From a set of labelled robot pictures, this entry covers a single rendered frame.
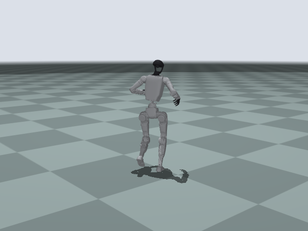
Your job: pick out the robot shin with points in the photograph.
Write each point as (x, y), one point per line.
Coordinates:
(161, 152)
(143, 147)

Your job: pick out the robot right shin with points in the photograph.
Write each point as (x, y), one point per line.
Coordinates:
(161, 152)

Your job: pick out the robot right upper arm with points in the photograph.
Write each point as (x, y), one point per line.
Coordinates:
(169, 85)

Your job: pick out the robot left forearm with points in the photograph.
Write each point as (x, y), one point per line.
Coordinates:
(138, 91)

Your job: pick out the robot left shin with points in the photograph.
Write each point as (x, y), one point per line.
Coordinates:
(143, 147)

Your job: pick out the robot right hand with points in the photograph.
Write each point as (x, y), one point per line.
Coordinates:
(178, 101)

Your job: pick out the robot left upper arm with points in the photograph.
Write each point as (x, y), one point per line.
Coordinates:
(138, 84)

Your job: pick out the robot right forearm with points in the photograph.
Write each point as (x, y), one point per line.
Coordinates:
(176, 96)

